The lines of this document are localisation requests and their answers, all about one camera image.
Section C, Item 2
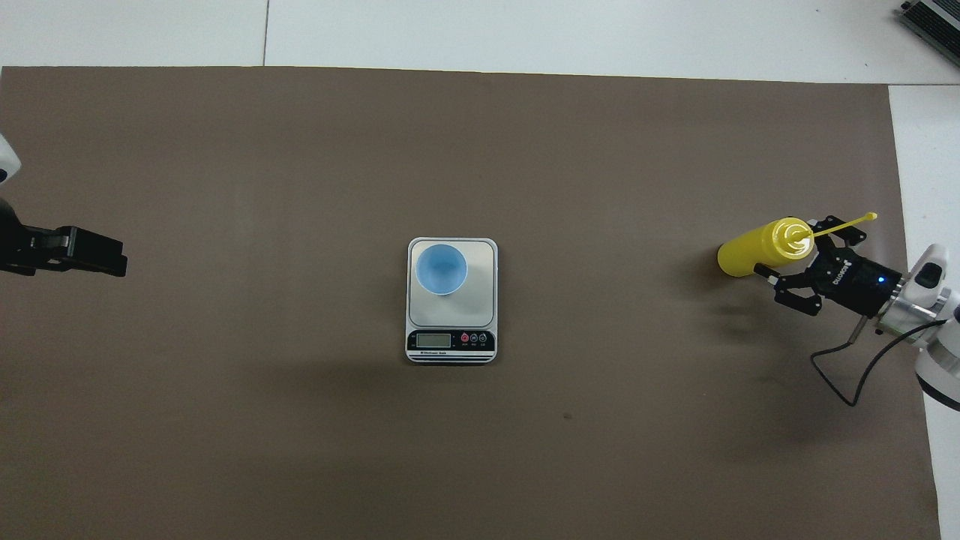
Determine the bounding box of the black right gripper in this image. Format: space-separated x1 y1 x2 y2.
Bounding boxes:
754 215 905 316

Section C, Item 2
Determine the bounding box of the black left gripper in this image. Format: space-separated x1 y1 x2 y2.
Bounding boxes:
0 196 128 277

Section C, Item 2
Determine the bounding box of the yellow squeeze bottle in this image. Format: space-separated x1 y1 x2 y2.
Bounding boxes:
717 213 878 278

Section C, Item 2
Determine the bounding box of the light blue plastic cup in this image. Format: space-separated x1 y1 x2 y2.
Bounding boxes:
415 244 469 296

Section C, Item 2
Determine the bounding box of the silver digital kitchen scale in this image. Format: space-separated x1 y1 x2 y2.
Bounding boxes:
406 237 499 365

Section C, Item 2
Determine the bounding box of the grey metal device box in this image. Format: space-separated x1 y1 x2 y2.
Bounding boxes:
898 0 960 53

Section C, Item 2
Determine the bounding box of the brown table mat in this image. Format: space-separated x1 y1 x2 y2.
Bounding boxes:
0 66 942 540

